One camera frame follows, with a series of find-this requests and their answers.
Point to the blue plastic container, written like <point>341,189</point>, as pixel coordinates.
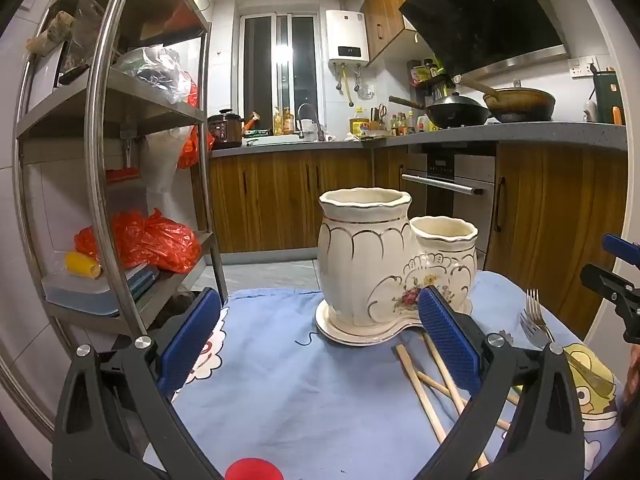
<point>95,295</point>

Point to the stainless steel shelf rack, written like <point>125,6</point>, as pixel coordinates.
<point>107,85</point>

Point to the kitchen faucet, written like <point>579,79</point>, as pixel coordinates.
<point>310,120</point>

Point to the wooden wall cabinet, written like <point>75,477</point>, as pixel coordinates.
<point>385,15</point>

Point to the white water heater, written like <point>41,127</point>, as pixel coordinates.
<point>347,35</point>

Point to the black wok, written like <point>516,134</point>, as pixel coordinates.
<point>457,112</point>

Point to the blue cartoon printed cloth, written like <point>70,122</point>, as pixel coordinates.
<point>310,400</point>

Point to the red plastic bag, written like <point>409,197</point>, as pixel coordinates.
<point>150,240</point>
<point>190,150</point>

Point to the wall socket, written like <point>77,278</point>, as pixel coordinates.
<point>582,66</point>

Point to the built-in steel oven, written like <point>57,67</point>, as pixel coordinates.
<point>445,180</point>

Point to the yellow corn cob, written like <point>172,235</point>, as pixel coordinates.
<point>82,264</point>

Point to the yellow oil jug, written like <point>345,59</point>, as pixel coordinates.
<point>359,124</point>

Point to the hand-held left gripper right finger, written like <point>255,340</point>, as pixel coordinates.
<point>450,345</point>

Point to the wooden base cabinet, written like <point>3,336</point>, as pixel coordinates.
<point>280,200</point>

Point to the wooden chopstick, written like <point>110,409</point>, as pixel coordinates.
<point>440,386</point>
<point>472,425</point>
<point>420,392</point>

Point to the amber oil bottle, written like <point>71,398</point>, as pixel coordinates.
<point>277,122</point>
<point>288,121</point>

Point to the white plastic bag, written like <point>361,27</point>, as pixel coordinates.
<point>162,170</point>

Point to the kitchen window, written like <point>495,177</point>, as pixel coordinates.
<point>280,75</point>

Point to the clear plastic bag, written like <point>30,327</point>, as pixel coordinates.
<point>155,70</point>

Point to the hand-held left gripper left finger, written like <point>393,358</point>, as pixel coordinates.
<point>190,340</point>

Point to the dark red rice cooker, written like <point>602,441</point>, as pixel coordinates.
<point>225,130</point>

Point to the black range hood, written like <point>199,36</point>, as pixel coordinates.
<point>480,10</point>

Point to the metal fork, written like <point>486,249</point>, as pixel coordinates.
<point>536,305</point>
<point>531,332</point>

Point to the red round object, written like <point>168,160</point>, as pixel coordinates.
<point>251,470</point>

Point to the grey kitchen countertop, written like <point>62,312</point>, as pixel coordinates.
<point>550,132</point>

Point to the green knife block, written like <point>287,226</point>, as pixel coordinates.
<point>607,97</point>

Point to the cream floral ceramic utensil holder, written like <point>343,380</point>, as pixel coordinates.
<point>365,260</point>

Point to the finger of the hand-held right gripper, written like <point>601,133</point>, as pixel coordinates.
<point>607,282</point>
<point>622,249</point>

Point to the brown frying pan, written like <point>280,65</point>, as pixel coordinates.
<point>522,105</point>

